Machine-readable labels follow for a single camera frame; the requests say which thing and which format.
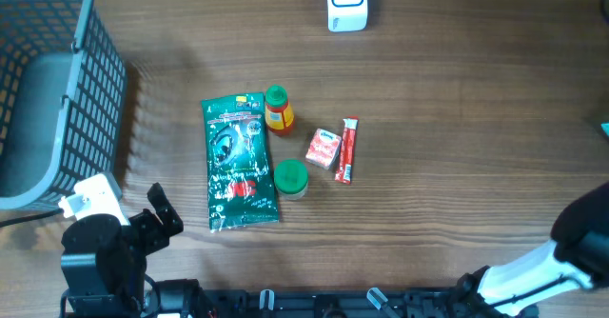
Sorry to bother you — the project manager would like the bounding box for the light teal small packet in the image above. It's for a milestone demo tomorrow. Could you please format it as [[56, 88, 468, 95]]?
[[600, 122, 609, 139]]

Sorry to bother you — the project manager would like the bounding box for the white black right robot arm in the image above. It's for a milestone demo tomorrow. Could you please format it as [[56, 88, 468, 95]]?
[[449, 184, 608, 317]]

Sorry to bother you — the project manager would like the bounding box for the grey plastic mesh basket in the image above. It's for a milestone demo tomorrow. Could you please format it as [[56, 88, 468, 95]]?
[[1, 0, 128, 210]]

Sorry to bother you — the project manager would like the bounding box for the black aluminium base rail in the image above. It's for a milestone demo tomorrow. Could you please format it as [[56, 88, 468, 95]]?
[[189, 287, 540, 318]]

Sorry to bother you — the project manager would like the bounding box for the green foil snack bag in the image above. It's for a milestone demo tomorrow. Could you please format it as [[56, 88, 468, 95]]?
[[201, 92, 279, 232]]

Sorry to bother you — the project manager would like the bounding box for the black left camera cable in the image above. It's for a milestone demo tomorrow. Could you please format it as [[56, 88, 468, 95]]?
[[0, 208, 65, 229]]

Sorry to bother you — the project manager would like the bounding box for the red sauce bottle green cap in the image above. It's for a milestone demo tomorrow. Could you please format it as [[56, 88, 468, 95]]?
[[265, 85, 295, 136]]

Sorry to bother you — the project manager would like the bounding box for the green lid clear jar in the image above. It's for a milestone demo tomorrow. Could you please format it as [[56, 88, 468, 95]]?
[[273, 159, 309, 200]]

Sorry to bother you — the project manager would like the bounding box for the red white tissue packet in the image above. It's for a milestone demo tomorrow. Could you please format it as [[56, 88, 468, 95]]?
[[305, 129, 342, 169]]

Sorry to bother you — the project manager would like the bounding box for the red stick sachet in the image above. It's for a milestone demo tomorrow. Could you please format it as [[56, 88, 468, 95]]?
[[335, 116, 359, 185]]

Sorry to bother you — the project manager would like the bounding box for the white barcode scanner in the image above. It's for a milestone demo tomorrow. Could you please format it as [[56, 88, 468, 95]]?
[[327, 0, 368, 32]]

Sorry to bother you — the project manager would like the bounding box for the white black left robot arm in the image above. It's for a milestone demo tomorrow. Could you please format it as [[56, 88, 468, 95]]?
[[59, 183, 217, 318]]

